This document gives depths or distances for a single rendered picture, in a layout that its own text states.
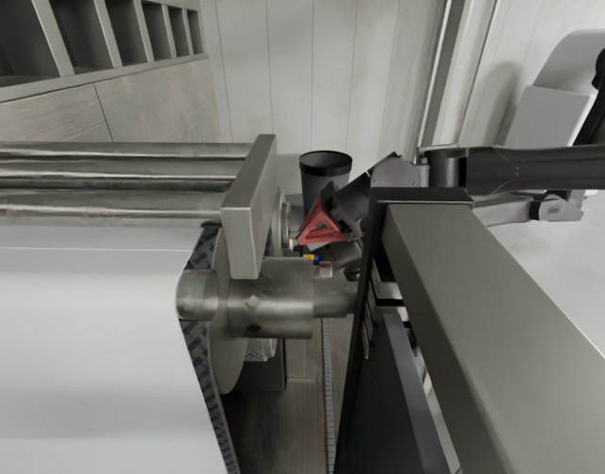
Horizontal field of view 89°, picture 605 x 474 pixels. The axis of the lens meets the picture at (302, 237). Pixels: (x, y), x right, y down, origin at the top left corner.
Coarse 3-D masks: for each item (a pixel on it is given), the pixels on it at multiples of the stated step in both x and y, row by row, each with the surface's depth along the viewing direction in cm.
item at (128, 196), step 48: (0, 144) 18; (48, 144) 18; (96, 144) 18; (144, 144) 18; (192, 144) 18; (240, 144) 18; (0, 192) 13; (48, 192) 13; (96, 192) 13; (144, 192) 13; (192, 192) 13; (240, 192) 12; (0, 240) 13; (48, 240) 13; (96, 240) 13; (144, 240) 13; (192, 240) 13; (240, 240) 12
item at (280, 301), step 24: (264, 264) 23; (288, 264) 23; (312, 264) 23; (240, 288) 22; (264, 288) 22; (288, 288) 22; (312, 288) 22; (240, 312) 21; (264, 312) 21; (288, 312) 21; (312, 312) 21; (240, 336) 23; (264, 336) 23; (288, 336) 22
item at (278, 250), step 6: (282, 192) 48; (276, 198) 46; (282, 198) 49; (276, 204) 45; (276, 210) 45; (276, 216) 44; (276, 222) 44; (276, 228) 44; (276, 234) 45; (276, 240) 45; (276, 246) 45; (276, 252) 46; (282, 252) 50
